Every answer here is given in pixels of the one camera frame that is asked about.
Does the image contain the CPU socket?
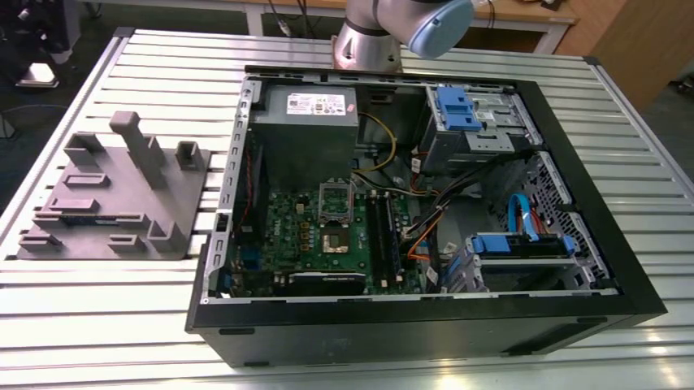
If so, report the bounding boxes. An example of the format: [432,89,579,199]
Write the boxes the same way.
[318,230,355,254]

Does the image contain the grey plastic parts rack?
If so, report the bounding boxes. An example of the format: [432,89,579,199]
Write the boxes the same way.
[14,111,212,262]

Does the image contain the green RAM stick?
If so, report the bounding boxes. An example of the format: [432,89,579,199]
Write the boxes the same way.
[60,214,120,227]

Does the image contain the grey power supply unit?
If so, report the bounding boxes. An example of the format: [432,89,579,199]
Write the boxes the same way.
[250,84,361,182]

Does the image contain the green motherboard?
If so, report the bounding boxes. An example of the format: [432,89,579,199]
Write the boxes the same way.
[230,188,431,297]

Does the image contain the blue plastic drive latch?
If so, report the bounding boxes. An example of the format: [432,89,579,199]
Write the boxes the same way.
[436,86,484,132]

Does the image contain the black graphics card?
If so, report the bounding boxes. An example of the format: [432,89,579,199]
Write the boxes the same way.
[273,271,367,297]

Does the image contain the black RAM stick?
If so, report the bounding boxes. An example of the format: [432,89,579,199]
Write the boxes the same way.
[381,193,407,281]

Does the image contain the silver optical drive cage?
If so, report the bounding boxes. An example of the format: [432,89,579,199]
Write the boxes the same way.
[421,84,544,174]

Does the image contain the black open PC case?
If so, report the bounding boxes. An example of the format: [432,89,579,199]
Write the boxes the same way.
[184,63,668,369]

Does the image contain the hard disk in blue carrier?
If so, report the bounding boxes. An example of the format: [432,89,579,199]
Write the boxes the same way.
[468,233,577,261]

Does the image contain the silver disk bay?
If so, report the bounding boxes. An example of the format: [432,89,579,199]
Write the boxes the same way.
[448,243,613,294]

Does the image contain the brown wooden cabinet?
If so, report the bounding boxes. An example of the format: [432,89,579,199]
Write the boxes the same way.
[587,0,694,111]

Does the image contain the black chair base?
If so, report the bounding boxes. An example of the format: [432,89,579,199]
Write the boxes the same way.
[667,68,694,93]

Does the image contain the yellow wire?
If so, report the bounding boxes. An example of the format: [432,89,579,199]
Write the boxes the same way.
[351,112,399,174]

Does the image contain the black wire bundle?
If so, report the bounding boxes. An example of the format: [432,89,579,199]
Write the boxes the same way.
[403,154,539,237]

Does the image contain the orange wire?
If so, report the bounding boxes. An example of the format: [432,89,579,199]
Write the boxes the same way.
[405,225,440,261]

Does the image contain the wooden desk with white frame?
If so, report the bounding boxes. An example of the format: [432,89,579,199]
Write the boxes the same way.
[469,0,580,56]

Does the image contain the blue disk wire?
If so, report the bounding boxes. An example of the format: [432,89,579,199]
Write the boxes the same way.
[507,193,543,241]

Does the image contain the red disk wire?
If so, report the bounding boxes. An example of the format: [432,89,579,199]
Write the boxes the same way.
[529,207,552,239]

